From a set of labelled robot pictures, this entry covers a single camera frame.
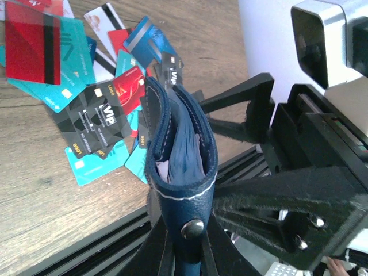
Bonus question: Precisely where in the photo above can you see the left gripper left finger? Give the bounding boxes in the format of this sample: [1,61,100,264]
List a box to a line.
[117,217,174,276]

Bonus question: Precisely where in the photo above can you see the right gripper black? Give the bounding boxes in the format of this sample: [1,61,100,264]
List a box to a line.
[198,72,368,271]

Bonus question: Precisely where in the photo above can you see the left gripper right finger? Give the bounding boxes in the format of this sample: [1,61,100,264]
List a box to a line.
[201,215,259,276]

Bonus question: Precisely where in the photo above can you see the blue leather card holder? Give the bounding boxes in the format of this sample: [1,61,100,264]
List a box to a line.
[145,77,218,275]

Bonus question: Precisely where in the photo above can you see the teal card bottom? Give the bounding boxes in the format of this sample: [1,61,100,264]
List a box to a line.
[64,141,129,186]

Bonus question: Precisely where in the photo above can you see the black VIP card centre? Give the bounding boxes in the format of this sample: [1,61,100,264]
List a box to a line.
[49,80,132,160]

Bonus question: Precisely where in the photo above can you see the red gold card lower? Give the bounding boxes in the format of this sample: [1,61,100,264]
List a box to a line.
[112,66,145,115]

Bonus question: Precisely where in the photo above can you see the blue card right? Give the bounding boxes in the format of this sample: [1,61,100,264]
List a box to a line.
[123,16,177,68]

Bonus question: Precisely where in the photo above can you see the teal card under red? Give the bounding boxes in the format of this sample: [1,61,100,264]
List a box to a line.
[8,17,95,113]

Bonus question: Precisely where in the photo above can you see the white card black stripe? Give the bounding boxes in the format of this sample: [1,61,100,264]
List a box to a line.
[83,2,125,61]

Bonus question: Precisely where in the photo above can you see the red card back stripe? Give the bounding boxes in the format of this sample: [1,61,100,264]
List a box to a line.
[5,1,61,85]

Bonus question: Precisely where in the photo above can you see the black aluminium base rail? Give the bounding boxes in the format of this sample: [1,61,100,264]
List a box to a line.
[22,147,269,275]

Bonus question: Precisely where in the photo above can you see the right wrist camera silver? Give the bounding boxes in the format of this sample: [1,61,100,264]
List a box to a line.
[291,1,367,89]

